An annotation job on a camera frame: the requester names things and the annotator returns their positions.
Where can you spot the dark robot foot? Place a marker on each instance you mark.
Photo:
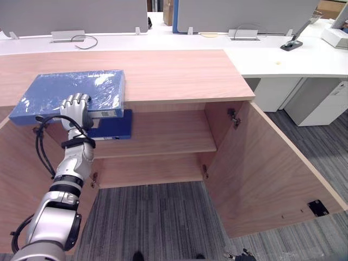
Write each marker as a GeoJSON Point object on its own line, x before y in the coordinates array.
{"type": "Point", "coordinates": [138, 257]}
{"type": "Point", "coordinates": [200, 256]}

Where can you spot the grey desk partition panel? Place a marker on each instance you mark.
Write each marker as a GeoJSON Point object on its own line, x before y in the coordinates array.
{"type": "Point", "coordinates": [68, 16]}

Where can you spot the metal door hinge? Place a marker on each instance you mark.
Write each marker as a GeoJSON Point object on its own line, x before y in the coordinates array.
{"type": "Point", "coordinates": [233, 117]}
{"type": "Point", "coordinates": [205, 171]}
{"type": "Point", "coordinates": [93, 180]}

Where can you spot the silver partition bracket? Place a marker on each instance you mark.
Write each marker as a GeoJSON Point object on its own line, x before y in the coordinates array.
{"type": "Point", "coordinates": [289, 33]}
{"type": "Point", "coordinates": [138, 30]}
{"type": "Point", "coordinates": [190, 30]}
{"type": "Point", "coordinates": [13, 35]}

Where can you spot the tall brown cardboard box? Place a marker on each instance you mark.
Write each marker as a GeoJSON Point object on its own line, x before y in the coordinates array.
{"type": "Point", "coordinates": [168, 12]}

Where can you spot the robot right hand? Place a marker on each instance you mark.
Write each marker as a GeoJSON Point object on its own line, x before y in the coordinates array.
{"type": "Point", "coordinates": [243, 257]}

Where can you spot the grey monitor arm base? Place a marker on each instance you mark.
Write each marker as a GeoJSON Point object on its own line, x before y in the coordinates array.
{"type": "Point", "coordinates": [292, 44]}

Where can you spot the flat tan disc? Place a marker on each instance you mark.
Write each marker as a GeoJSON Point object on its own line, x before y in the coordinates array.
{"type": "Point", "coordinates": [209, 34]}

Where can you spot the grey computer monitor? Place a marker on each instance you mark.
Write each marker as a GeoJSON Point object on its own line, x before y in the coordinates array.
{"type": "Point", "coordinates": [341, 16]}

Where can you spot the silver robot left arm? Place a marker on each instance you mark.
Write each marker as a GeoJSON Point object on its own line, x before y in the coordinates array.
{"type": "Point", "coordinates": [54, 223]}

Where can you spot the small black object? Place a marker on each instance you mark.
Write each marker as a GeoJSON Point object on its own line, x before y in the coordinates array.
{"type": "Point", "coordinates": [150, 23]}

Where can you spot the dark blue folder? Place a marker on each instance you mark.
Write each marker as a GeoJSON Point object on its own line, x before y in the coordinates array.
{"type": "Point", "coordinates": [117, 127]}

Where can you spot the white box device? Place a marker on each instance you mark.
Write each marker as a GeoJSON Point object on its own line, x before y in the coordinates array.
{"type": "Point", "coordinates": [335, 38]}

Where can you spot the black door latch plate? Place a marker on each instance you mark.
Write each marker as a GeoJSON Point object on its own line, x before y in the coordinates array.
{"type": "Point", "coordinates": [318, 208]}

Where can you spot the white office desk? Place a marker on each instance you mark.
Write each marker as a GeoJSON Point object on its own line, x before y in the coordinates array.
{"type": "Point", "coordinates": [272, 54]}

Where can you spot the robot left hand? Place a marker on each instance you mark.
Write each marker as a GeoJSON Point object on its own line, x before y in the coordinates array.
{"type": "Point", "coordinates": [76, 114]}

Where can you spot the white desk leg panel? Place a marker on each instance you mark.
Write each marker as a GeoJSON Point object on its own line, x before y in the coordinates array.
{"type": "Point", "coordinates": [274, 95]}

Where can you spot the wooden office cabinet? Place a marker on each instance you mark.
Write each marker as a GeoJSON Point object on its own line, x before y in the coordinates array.
{"type": "Point", "coordinates": [163, 76]}

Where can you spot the wooden cabinet door with latch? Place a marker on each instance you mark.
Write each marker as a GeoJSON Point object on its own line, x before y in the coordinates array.
{"type": "Point", "coordinates": [258, 176]}

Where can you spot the light blue folder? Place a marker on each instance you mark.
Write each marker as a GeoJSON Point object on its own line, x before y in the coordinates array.
{"type": "Point", "coordinates": [59, 89]}

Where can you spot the dark robot left foot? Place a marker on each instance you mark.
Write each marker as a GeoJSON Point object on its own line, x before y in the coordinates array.
{"type": "Point", "coordinates": [138, 257]}

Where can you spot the white pedestal drawer unit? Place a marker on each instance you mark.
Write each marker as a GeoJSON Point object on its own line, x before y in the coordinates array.
{"type": "Point", "coordinates": [320, 106]}

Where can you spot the grey partition panel blue edge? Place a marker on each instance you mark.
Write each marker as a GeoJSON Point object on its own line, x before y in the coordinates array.
{"type": "Point", "coordinates": [244, 13]}

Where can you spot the dark robot right foot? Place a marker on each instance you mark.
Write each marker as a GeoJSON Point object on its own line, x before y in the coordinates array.
{"type": "Point", "coordinates": [200, 256]}

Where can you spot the wooden cabinet shelf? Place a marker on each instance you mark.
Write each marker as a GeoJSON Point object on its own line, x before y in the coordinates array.
{"type": "Point", "coordinates": [163, 141]}

